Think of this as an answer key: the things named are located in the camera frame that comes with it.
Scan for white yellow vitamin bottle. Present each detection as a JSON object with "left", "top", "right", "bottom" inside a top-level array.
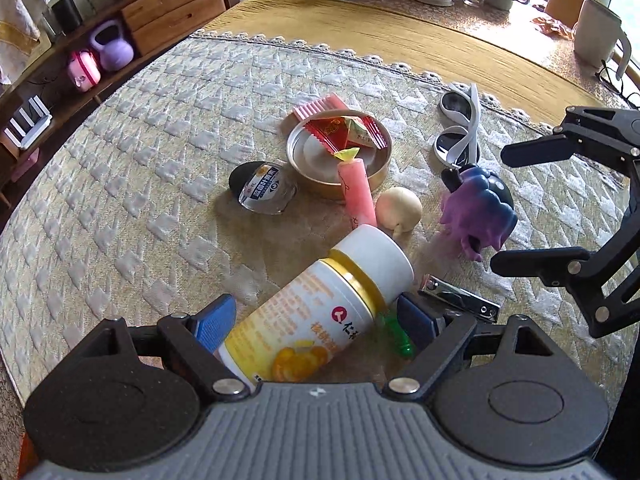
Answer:
[{"left": 216, "top": 226, "right": 414, "bottom": 389}]

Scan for beige gourd ornament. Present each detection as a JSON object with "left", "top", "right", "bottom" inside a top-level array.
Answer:
[{"left": 375, "top": 186, "right": 423, "bottom": 238}]

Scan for purple blue toy figure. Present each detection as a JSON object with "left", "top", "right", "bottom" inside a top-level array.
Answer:
[{"left": 439, "top": 164, "right": 518, "bottom": 261}]

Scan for pink tube yellow tip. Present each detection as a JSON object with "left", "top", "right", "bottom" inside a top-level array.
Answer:
[{"left": 334, "top": 148, "right": 378, "bottom": 229}]

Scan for clear eye-drop bottle black cap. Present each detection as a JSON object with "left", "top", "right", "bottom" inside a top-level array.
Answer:
[{"left": 228, "top": 160, "right": 297, "bottom": 216}]

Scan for red candy wrapper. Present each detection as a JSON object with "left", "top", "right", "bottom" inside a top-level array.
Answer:
[{"left": 304, "top": 115, "right": 388, "bottom": 155}]

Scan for green small screwdriver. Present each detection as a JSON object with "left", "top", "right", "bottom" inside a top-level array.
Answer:
[{"left": 378, "top": 310, "right": 416, "bottom": 360}]

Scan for silver nail clipper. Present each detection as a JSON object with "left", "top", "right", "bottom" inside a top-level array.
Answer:
[{"left": 419, "top": 274, "right": 501, "bottom": 324}]

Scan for white mug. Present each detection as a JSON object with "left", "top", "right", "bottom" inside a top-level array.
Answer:
[{"left": 574, "top": 0, "right": 632, "bottom": 80}]

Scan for yellow tablecloth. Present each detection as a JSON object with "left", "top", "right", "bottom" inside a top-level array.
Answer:
[{"left": 205, "top": 0, "right": 601, "bottom": 125}]

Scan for white sunglasses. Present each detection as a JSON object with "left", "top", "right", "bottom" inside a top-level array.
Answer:
[{"left": 434, "top": 84, "right": 482, "bottom": 169}]

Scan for grey patterned table mat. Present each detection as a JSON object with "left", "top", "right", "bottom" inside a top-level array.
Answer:
[{"left": 1, "top": 32, "right": 638, "bottom": 403}]

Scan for round gold tin lid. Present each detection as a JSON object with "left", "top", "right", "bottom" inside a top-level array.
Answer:
[{"left": 286, "top": 110, "right": 393, "bottom": 200}]

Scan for pink ridged comb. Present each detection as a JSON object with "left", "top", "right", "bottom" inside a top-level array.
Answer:
[{"left": 293, "top": 93, "right": 348, "bottom": 122}]

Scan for white wifi router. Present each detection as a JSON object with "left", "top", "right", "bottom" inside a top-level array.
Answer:
[{"left": 3, "top": 96, "right": 52, "bottom": 151}]

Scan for pink small case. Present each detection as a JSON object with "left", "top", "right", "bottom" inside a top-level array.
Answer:
[{"left": 66, "top": 49, "right": 101, "bottom": 92}]

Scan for purple kettlebell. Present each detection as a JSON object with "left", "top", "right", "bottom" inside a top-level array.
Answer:
[{"left": 89, "top": 20, "right": 134, "bottom": 72}]

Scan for wooden tv cabinet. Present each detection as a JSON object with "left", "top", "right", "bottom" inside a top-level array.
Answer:
[{"left": 1, "top": 0, "right": 229, "bottom": 212}]

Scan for black cylindrical speaker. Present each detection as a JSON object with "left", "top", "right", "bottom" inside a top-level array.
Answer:
[{"left": 51, "top": 0, "right": 84, "bottom": 36}]

